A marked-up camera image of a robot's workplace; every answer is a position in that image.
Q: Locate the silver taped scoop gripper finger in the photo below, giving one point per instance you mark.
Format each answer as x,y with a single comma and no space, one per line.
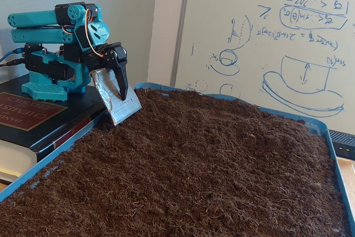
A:
124,109

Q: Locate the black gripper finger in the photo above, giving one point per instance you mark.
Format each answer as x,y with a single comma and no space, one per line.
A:
120,65

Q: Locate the brown fibrous soil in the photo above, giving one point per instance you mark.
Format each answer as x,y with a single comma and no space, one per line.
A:
194,165

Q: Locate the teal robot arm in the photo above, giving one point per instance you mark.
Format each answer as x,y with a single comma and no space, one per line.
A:
41,20

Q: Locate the black chemistry physics handbook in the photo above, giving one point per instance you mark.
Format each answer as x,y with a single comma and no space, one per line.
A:
77,109

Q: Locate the whiteboard with blue drawings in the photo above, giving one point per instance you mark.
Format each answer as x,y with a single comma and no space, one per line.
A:
277,54

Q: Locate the blue plastic tray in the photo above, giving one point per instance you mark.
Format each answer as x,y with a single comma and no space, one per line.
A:
319,127

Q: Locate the black device with perforated top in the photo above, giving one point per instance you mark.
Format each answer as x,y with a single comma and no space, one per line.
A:
345,148

